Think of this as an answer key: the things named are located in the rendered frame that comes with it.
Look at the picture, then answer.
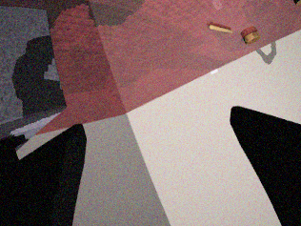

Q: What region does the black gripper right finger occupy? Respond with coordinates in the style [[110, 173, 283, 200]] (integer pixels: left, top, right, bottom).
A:
[[231, 106, 301, 226]]

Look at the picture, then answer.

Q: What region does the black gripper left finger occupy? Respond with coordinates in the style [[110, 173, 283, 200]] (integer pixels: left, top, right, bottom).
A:
[[0, 124, 86, 226]]

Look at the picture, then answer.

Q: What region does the thin wooden stick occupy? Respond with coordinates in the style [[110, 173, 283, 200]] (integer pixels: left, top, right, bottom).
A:
[[209, 25, 232, 34]]

